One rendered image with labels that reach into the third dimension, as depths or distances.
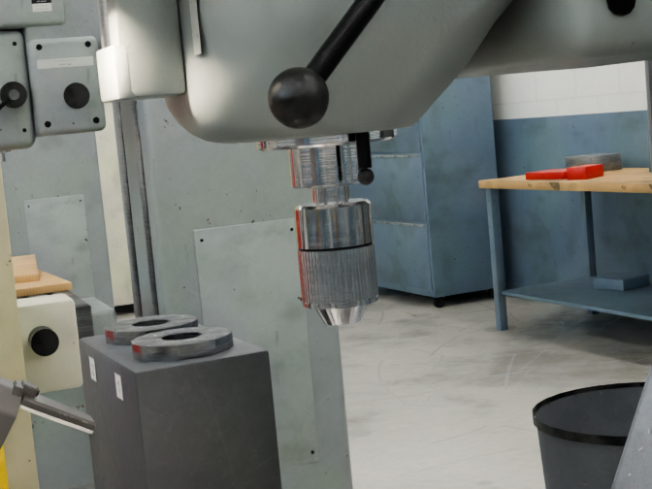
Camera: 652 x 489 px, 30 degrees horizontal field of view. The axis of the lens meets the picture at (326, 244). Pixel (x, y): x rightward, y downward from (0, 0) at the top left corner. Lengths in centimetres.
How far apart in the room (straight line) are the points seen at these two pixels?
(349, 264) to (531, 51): 16
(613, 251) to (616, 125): 76
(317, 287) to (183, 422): 34
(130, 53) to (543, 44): 23
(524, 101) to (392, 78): 747
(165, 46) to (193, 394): 43
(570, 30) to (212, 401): 50
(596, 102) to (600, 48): 681
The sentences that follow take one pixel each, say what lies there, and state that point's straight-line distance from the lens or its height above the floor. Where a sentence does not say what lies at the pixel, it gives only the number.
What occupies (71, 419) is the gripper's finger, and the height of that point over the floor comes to 112.
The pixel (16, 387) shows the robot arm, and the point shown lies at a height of 115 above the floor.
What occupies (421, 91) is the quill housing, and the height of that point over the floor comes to 133.
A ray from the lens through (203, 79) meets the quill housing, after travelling 67.
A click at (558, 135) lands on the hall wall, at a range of 783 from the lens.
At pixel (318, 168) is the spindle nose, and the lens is 71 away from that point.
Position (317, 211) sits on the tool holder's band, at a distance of 72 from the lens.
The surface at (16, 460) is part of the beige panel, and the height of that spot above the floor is 71.
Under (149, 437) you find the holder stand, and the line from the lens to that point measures 103.
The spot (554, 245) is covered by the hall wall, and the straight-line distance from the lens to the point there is 799.
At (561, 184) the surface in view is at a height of 87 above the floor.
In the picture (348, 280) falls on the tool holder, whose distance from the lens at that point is 72.
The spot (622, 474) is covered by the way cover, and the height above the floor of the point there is 100.
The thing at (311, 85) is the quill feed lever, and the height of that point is 134.
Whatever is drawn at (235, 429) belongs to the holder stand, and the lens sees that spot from 106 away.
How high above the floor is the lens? 132
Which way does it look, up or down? 6 degrees down
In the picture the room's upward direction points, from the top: 5 degrees counter-clockwise
